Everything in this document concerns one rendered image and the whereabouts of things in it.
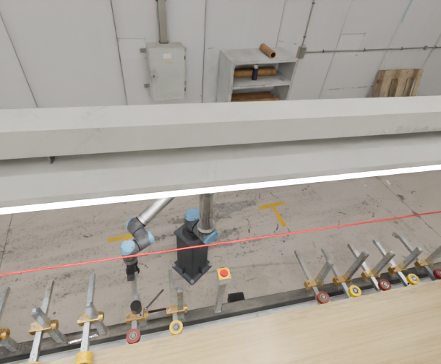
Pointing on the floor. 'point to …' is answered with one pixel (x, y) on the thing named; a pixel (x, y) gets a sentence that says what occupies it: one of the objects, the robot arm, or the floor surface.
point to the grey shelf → (225, 71)
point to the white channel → (204, 124)
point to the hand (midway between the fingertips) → (134, 276)
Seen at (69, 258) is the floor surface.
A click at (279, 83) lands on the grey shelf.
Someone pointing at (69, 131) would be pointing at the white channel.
